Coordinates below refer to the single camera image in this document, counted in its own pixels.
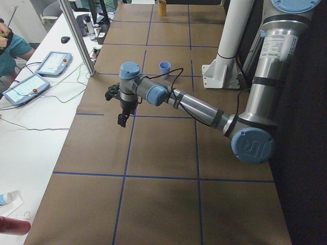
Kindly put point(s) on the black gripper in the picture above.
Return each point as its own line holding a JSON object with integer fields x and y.
{"x": 126, "y": 105}

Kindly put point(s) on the blue cup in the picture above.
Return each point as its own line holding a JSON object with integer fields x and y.
{"x": 164, "y": 67}

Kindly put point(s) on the yellow cup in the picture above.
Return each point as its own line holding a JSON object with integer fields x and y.
{"x": 162, "y": 8}

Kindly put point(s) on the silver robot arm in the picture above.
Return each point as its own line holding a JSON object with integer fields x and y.
{"x": 251, "y": 131}

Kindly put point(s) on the near orange connector hub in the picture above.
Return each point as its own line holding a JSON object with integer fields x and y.
{"x": 96, "y": 52}

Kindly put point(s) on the far teach pendant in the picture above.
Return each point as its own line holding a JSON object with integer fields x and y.
{"x": 54, "y": 64}

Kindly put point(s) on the teach pendant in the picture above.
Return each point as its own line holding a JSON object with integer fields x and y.
{"x": 54, "y": 64}
{"x": 26, "y": 90}

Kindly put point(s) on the near teach pendant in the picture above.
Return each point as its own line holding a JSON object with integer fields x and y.
{"x": 26, "y": 90}

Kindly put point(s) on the black computer mouse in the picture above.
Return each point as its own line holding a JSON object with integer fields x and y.
{"x": 65, "y": 39}

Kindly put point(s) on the black keyboard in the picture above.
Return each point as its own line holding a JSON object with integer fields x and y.
{"x": 82, "y": 26}

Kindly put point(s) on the person in teal shirt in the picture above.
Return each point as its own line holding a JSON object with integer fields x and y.
{"x": 12, "y": 46}

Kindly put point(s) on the white bottle on paper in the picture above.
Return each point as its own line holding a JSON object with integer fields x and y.
{"x": 10, "y": 201}

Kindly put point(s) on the red cylinder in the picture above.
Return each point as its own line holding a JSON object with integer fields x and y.
{"x": 13, "y": 226}

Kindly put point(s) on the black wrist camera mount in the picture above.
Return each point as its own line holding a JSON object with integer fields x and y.
{"x": 113, "y": 92}

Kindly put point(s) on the aluminium frame post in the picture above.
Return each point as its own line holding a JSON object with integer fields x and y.
{"x": 73, "y": 26}

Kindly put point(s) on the white pedestal column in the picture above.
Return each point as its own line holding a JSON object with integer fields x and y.
{"x": 222, "y": 72}

